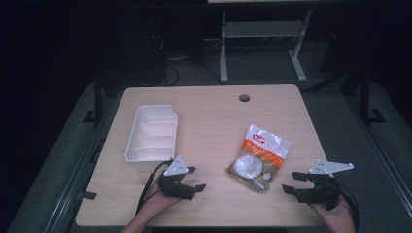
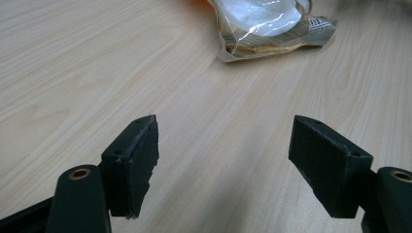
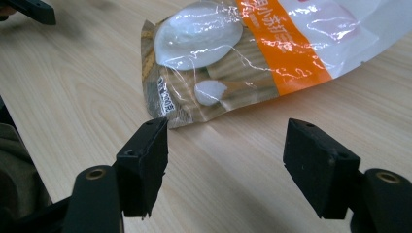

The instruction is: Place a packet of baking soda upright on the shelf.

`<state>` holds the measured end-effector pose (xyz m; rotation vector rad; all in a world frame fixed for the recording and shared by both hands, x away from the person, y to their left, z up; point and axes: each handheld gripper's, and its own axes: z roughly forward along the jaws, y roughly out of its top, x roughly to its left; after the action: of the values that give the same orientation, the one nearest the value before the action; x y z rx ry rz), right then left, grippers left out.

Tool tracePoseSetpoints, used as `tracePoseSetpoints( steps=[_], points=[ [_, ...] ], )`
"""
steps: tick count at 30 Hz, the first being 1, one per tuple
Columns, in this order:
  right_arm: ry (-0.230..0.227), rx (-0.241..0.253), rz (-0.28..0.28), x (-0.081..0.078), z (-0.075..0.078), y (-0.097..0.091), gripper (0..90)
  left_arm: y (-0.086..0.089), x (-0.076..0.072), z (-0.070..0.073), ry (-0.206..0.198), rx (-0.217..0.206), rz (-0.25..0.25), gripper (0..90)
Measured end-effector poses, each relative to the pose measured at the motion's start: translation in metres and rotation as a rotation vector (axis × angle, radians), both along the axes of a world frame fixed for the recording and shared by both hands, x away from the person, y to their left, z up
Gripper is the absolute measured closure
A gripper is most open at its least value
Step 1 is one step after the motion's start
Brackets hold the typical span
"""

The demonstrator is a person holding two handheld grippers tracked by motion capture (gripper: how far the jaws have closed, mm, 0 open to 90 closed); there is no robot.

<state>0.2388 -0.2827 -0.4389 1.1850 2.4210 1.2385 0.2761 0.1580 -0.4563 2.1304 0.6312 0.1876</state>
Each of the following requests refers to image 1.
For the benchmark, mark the black metal stand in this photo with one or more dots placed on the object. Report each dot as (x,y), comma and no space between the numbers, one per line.
(98,103)
(366,97)

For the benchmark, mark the clear orange snack bag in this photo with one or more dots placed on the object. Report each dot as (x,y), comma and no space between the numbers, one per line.
(259,158)

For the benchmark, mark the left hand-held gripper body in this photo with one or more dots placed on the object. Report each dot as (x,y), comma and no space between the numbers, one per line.
(176,167)

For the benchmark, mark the white divided plastic box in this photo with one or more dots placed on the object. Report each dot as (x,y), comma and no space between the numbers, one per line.
(152,137)

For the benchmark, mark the white metal desk frame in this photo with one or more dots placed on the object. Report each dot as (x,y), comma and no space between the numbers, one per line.
(264,29)

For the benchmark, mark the person's right hand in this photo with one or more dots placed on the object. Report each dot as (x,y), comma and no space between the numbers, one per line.
(340,220)

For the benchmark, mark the person's left hand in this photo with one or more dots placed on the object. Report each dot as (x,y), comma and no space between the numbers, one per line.
(155,202)

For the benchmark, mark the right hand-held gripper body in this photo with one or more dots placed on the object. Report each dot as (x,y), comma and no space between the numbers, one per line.
(319,194)

